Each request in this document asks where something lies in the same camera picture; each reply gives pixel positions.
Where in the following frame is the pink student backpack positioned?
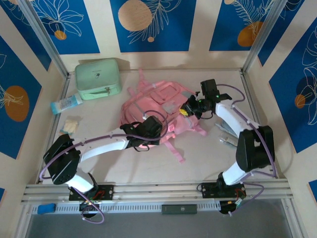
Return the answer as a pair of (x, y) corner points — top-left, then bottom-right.
(120, 68), (208, 164)

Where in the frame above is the blue white tissue pack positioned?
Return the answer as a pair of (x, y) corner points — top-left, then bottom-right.
(50, 95), (83, 115)

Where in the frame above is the pale blue plastic stationery piece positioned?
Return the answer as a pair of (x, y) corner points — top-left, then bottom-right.
(214, 120), (239, 136)

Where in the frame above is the small silver stationery item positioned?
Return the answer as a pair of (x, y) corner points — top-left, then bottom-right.
(219, 133), (239, 149)

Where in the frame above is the clear packet of cream items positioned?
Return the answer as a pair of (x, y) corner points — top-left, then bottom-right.
(59, 116), (82, 136)

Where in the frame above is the mint green zipper pouch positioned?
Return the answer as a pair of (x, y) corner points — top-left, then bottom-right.
(75, 58), (122, 101)

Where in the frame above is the blue eraser block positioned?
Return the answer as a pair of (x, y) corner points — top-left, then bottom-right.
(37, 203), (56, 214)

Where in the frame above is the aluminium side rail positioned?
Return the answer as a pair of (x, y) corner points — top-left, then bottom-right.
(37, 73), (72, 184)
(240, 71), (280, 179)

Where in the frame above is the aluminium front rail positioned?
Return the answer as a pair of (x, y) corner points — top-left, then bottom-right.
(21, 179), (294, 203)

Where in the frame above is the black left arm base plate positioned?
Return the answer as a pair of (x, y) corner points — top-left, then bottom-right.
(68, 183), (115, 201)

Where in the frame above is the grey slotted cable duct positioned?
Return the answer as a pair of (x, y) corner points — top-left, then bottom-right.
(32, 201), (221, 214)

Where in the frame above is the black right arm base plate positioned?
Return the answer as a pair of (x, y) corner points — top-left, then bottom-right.
(201, 182), (247, 199)

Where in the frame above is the dark green duct plate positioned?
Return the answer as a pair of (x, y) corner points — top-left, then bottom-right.
(161, 204), (198, 215)

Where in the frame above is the aluminium corner post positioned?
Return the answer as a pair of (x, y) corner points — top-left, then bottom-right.
(18, 0), (70, 77)
(241, 0), (289, 74)

